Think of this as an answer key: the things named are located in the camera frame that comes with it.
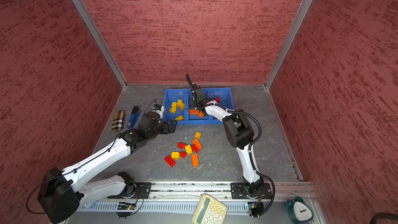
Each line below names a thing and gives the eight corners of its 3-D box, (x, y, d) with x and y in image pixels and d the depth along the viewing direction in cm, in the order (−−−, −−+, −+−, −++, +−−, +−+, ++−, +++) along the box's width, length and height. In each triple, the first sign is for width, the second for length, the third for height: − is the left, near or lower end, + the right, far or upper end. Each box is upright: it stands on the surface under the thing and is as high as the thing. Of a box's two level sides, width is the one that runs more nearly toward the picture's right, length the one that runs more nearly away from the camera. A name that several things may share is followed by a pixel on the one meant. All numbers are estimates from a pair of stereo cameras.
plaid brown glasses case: (112, 133, 96) (109, 130, 93) (118, 113, 105) (115, 110, 102) (121, 132, 96) (119, 129, 93) (126, 112, 106) (124, 109, 103)
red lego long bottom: (164, 160, 86) (163, 159, 84) (168, 155, 87) (167, 154, 86) (172, 168, 83) (172, 167, 81) (176, 163, 85) (176, 162, 83)
